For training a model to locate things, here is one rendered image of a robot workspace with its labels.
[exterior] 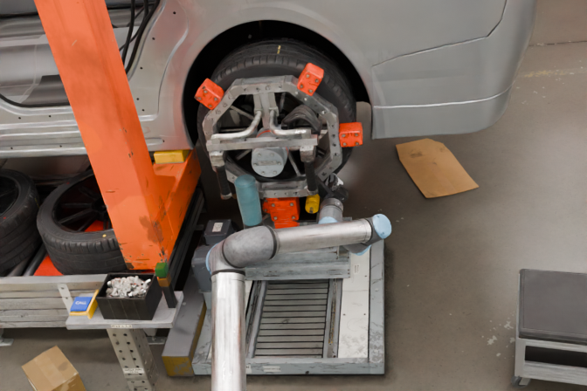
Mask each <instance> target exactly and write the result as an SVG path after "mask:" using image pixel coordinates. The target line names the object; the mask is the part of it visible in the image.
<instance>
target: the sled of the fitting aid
mask: <svg viewBox="0 0 587 391"><path fill-rule="evenodd" d="M343 219H344V220H346V221H352V216H349V217H343ZM351 254H352V253H351V252H349V250H347V249H345V248H344V247H343V246H341V245H339V254H338V259H323V260H294V261H264V262H257V263H255V264H249V265H247V266H246V267H245V280H280V279H315V278H350V271H351Z"/></svg>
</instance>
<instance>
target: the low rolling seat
mask: <svg viewBox="0 0 587 391"><path fill-rule="evenodd" d="M531 378H532V379H538V380H546V381H559V382H566V383H572V384H579V385H586V386H587V273H580V272H569V271H549V270H538V269H529V268H522V269H521V270H520V274H519V283H518V297H517V311H516V341H515V371H514V375H513V376H512V378H511V382H512V384H513V386H514V387H515V388H524V387H526V386H527V385H528V384H529V383H530V382H531Z"/></svg>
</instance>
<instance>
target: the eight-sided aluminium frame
mask: <svg viewBox="0 0 587 391"><path fill-rule="evenodd" d="M298 80H299V79H297V78H295V77H294V75H285V76H273V77H261V78H249V79H244V78H242V79H235V81H234V82H233V83H231V86H230V87H229V88H228V89H227V91H226V92H225V93H224V96H223V98H222V100H221V101H220V102H219V103H218V105H217V106H216V107H215V108H214V110H210V111H209V112H208V113H207V114H206V116H205V117H204V121H203V124H202V125H203V131H204V136H205V139H206V141H211V136H212V135H215V134H218V128H217V124H216V122H217V121H218V120H219V118H220V117H221V116H222V115H223V114H224V112H225V111H226V110H227V109H228V108H229V106H230V105H231V104H232V103H233V101H234V100H235V99H236V98H237V97H238V96H239V95H241V94H253V93H268V92H275V93H279V92H290V93H291V94H292V95H293V96H294V97H296V98H297V99H299V100H300V101H302V102H303V103H304V104H306V105H307V106H309V107H310V108H312V109H313V110H314V111H316V112H317V113H318V114H319V115H320V116H322V117H323V118H325V119H326V120H327V124H328V138H329V146H330V153H331V155H330V156H329V157H328V158H327V159H326V160H325V161H324V162H323V163H322V164H321V165H320V166H319V167H318V168H317V169H316V170H315V171H314V172H315V175H318V176H319V177H320V178H321V180H322V181H324V180H325V179H326V178H327V177H328V176H329V175H331V174H332V173H333V172H334V171H335V170H336V169H337V168H338V167H339V166H340V165H341V164H342V147H340V141H339V120H338V112H337V108H336V107H335V106H333V104H332V103H329V102H328V101H327V100H325V99H324V98H322V96H321V95H319V94H318V93H316V92H314V94H313V95H312V96H310V95H308V94H306V93H304V92H303V91H301V90H299V89H297V85H298ZM268 86H269V87H268ZM226 166H227V167H226ZM224 167H225V171H226V175H227V179H228V181H230V182H232V183H233V184H234V181H235V180H236V179H237V178H238V177H239V176H241V175H247V174H246V173H245V172H243V171H242V170H240V169H239V168H237V167H235V166H234V165H232V164H231V163H230V162H228V161H226V163H225V165H224ZM256 185H257V189H258V192H259V198H260V199H263V197H267V198H279V197H299V196H300V197H303V196H309V195H308V194H307V179H306V180H305V181H300V182H264V183H260V182H258V181H256Z"/></svg>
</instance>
